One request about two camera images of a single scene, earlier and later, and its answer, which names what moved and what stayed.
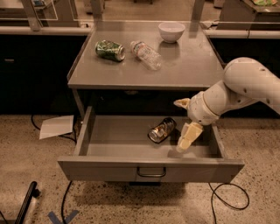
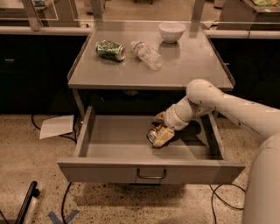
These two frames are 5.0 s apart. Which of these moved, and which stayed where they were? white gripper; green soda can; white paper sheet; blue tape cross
Moved: white gripper
Stayed: blue tape cross; green soda can; white paper sheet
